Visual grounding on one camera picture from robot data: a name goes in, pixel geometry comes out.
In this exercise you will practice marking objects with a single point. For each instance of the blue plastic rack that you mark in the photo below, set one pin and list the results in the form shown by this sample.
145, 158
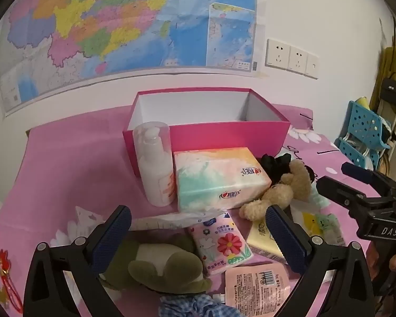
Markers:
363, 128

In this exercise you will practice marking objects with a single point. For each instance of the green plush toy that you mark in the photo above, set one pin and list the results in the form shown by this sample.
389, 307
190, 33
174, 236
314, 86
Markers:
158, 264

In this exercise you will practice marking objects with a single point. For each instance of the yellow garment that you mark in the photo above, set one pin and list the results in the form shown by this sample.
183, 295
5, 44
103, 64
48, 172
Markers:
387, 62

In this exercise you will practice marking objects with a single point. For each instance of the white packet with yellow print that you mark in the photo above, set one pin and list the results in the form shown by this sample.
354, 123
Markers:
305, 219

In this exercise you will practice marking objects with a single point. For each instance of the pink floral tissue pack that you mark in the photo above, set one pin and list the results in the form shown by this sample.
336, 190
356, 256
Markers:
221, 244

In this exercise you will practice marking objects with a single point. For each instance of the black handbag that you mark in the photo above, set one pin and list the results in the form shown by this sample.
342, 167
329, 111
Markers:
393, 92

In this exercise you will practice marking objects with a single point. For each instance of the red knot ornament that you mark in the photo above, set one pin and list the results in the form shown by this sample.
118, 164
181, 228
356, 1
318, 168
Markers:
8, 280

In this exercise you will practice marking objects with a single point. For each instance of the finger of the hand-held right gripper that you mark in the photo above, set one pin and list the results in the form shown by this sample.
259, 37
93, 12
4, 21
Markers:
359, 173
340, 193

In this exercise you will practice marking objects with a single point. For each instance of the pink cardboard box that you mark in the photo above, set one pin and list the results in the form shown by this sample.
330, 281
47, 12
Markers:
231, 135

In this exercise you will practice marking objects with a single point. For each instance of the colourful wall map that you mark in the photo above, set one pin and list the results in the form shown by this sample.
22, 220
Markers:
118, 23

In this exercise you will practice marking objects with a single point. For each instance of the blue gingham scrunchie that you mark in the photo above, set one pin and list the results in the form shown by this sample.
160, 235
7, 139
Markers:
188, 307

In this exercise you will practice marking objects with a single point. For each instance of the black scrunchie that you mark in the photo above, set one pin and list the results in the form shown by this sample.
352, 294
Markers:
274, 165

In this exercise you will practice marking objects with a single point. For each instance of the tan teddy bear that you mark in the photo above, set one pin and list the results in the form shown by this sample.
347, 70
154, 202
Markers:
280, 193

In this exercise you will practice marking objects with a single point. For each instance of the pink pouch packet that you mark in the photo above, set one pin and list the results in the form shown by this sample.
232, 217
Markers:
250, 290

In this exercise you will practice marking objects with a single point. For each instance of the yellow tissue pack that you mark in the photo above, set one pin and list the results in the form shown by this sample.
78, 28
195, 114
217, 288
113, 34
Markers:
262, 241

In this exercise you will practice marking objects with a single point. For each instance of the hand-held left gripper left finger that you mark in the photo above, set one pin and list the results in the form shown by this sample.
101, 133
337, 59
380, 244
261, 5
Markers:
112, 234

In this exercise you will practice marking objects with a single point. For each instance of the white lotion pump bottle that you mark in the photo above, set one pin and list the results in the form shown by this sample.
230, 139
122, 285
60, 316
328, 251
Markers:
155, 168

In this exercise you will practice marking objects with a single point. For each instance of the large pastel tissue pack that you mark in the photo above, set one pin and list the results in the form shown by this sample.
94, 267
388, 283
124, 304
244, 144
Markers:
214, 178

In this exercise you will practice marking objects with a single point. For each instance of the white wall socket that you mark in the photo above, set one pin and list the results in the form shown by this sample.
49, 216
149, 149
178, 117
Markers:
277, 54
298, 60

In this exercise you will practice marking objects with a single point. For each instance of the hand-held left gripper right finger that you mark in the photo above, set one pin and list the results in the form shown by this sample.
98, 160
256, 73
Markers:
283, 237

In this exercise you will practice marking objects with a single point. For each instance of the white wall switch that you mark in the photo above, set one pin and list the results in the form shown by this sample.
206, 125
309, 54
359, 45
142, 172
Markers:
312, 66

